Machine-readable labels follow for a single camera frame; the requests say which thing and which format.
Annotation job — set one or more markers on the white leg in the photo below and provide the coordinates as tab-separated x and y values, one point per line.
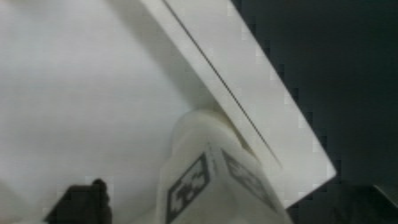
214	190

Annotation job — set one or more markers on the white square table top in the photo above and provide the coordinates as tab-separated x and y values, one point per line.
104	77

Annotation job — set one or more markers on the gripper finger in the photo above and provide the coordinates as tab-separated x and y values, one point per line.
83	207

